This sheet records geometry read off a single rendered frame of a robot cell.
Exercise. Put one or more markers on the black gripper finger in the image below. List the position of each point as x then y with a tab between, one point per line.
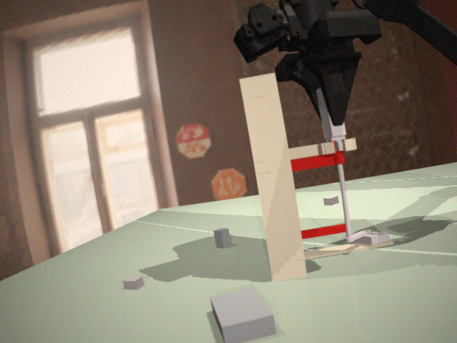
310	83
336	73

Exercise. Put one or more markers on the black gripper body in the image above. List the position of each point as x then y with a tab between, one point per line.
325	31

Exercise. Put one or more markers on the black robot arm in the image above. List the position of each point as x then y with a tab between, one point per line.
269	28

